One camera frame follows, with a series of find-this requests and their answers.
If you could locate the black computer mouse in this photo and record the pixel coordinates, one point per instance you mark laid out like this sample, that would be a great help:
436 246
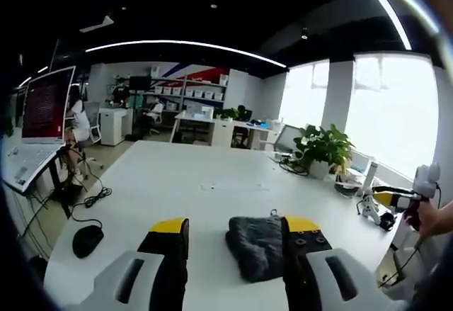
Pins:
87 241

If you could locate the white low cabinet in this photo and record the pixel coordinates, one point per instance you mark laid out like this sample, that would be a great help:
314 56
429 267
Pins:
112 127

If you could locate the white cylindrical bottle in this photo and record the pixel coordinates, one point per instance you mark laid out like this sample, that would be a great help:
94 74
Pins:
369 178

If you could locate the small green desk plant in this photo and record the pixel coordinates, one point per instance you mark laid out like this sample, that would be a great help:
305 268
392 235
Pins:
226 113

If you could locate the black monitor on stand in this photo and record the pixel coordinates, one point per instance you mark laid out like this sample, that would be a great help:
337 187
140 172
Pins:
139 82

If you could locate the small black white gadget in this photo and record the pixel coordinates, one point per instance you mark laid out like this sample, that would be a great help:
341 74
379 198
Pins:
387 221

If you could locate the white office desk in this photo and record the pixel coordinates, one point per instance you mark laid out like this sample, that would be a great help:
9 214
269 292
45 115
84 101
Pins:
219 130

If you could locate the small white toy robot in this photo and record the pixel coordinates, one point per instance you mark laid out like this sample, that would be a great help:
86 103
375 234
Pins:
369 206

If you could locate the person's right hand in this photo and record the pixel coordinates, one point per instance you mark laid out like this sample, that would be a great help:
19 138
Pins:
414 219

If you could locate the dark grey towel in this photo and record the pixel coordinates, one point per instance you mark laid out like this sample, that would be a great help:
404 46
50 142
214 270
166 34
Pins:
253 243

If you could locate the green potted plant white pot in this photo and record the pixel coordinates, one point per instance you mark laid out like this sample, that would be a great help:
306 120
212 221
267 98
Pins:
323 146

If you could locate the shelf with white storage boxes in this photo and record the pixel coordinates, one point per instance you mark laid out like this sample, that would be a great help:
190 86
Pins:
193 93

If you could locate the black ceiling spotlight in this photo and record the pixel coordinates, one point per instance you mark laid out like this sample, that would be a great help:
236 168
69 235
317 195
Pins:
304 34

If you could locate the long linear ceiling light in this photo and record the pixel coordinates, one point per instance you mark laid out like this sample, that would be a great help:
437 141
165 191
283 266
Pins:
184 44
391 8

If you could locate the white open laptop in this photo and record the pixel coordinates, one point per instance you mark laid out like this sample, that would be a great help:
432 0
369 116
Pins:
44 109

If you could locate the black round dish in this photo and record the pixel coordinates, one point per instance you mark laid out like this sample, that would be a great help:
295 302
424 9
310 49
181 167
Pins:
345 188

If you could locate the grey open laptop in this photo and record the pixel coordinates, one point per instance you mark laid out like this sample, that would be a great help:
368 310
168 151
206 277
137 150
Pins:
286 137

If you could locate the black desk frame leg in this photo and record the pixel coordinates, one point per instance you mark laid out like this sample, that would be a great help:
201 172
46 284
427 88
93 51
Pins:
58 183

